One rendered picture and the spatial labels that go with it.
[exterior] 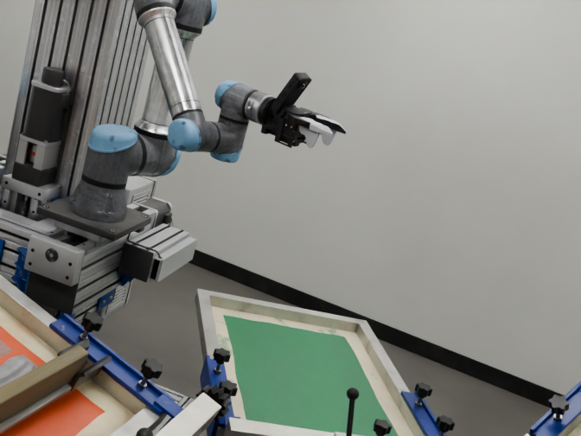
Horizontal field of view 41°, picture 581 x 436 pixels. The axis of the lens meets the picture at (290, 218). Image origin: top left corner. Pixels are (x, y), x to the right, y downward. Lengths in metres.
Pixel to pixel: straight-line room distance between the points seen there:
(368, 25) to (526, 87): 1.04
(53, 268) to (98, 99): 0.51
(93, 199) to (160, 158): 0.21
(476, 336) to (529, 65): 1.71
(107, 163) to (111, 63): 0.33
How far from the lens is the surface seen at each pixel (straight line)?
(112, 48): 2.19
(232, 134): 1.89
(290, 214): 5.19
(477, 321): 5.08
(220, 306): 2.46
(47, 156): 2.22
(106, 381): 1.65
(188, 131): 1.79
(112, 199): 2.03
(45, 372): 1.46
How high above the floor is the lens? 1.91
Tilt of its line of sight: 15 degrees down
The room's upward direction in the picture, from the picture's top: 16 degrees clockwise
